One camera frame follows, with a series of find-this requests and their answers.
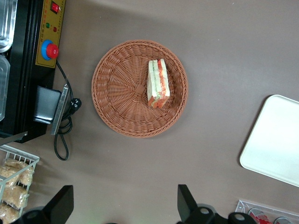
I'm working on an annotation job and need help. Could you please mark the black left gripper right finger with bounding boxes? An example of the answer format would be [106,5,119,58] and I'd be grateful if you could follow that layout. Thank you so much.
[177,184,254,224]

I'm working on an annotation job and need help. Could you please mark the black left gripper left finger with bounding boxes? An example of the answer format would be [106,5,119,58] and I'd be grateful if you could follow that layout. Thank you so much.
[11,185,74,224]

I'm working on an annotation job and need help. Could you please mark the triangular layered sandwich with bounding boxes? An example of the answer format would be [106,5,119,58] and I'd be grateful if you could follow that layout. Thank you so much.
[146,58,171,108]

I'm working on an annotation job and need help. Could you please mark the beige plastic tray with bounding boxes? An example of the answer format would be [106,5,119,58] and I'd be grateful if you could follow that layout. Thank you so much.
[239,94,299,188]

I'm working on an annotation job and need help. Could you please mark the round brown wicker basket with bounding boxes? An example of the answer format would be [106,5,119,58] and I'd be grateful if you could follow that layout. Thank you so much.
[91,39,189,139]

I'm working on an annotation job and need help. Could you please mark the bagged rice cracker snack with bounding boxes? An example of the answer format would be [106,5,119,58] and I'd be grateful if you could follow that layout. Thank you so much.
[0,166,21,187]
[0,185,30,209]
[0,203,21,224]

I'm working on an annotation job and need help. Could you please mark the wrapped bread snacks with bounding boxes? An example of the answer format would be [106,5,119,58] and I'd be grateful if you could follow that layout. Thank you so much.
[4,158,35,186]

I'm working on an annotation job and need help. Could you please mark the clear acrylic bottle rack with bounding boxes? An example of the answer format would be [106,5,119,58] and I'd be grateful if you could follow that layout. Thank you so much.
[235,199,299,224]

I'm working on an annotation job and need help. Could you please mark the aluminium foil container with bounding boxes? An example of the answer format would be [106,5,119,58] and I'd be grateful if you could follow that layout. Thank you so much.
[0,0,18,53]
[0,55,11,122]

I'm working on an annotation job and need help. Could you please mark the black sealing machine yellow panel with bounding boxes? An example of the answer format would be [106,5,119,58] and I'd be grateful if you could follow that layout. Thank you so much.
[0,0,71,147]

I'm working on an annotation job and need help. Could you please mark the white wire basket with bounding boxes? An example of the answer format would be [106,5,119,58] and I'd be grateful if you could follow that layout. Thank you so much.
[0,144,40,219]

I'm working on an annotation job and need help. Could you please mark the black power cable with plug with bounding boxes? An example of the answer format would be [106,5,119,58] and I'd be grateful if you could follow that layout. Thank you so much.
[53,59,83,161]

